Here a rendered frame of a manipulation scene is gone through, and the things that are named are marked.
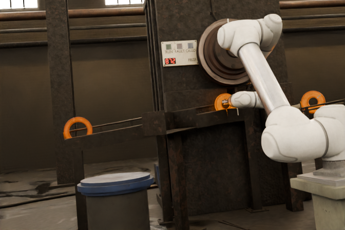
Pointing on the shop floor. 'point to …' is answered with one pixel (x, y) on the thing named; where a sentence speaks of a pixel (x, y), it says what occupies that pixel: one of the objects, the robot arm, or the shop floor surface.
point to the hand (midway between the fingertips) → (225, 101)
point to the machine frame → (170, 19)
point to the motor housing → (297, 202)
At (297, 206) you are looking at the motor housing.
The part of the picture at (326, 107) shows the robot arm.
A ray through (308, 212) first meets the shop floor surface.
